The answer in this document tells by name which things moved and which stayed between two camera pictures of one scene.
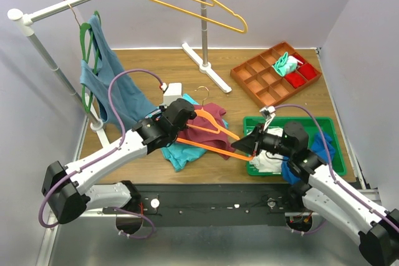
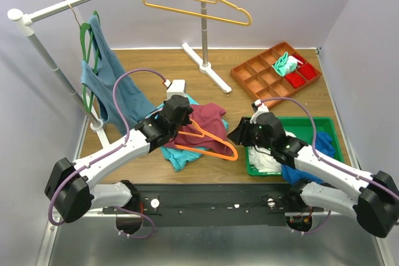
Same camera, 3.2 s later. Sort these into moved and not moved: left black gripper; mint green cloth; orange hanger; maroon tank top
Moved: orange hanger
Not moved: left black gripper; mint green cloth; maroon tank top
